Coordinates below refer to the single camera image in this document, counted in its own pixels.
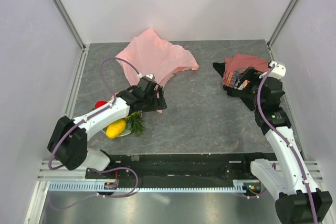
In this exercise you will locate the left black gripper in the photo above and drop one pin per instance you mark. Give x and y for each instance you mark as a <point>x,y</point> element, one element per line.
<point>159,103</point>

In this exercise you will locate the black cloth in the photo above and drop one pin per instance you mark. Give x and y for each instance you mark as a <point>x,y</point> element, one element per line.
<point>232,92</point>

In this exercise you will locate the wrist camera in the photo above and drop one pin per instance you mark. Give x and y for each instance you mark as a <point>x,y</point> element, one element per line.
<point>149,76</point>
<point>278,70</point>

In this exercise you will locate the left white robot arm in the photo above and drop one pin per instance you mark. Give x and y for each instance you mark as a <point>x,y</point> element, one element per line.
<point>69,140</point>

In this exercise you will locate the right aluminium frame post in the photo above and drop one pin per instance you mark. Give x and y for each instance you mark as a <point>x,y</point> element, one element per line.
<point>283,20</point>

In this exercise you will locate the pineapple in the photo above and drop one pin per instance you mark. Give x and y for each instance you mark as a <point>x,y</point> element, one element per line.
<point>134,124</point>

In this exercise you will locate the aluminium frame post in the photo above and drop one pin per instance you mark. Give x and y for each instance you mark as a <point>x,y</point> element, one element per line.
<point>69,23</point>
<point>283,20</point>

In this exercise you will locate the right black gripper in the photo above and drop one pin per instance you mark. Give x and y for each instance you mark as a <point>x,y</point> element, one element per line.
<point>251,74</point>

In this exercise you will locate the yellow mango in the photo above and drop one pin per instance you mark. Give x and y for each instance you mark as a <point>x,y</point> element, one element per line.
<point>116,128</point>

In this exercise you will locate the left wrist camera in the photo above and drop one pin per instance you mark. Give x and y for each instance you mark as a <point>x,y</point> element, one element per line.
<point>149,76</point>

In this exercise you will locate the red printed t-shirt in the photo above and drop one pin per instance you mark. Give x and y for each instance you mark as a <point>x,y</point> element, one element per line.
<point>238,64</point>

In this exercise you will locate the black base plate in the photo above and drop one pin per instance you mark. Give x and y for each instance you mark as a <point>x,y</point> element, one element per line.
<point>182,169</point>

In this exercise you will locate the red apple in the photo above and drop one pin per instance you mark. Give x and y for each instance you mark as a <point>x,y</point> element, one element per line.
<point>99,104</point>

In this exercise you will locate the white fruit plate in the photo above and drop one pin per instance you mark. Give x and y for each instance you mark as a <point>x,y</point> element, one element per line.
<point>132,124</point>

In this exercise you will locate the pink plastic bag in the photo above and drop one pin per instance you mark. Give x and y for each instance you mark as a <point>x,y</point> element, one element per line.
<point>149,54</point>

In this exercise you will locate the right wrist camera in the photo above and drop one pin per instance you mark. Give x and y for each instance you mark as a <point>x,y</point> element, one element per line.
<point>278,70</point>

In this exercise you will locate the slotted cable duct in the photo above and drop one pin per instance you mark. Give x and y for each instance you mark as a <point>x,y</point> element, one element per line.
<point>105,187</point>

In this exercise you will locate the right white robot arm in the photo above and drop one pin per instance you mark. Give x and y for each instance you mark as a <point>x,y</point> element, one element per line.
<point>298,197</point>

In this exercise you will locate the left aluminium frame post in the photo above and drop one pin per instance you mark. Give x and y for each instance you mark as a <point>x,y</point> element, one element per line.
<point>69,23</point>

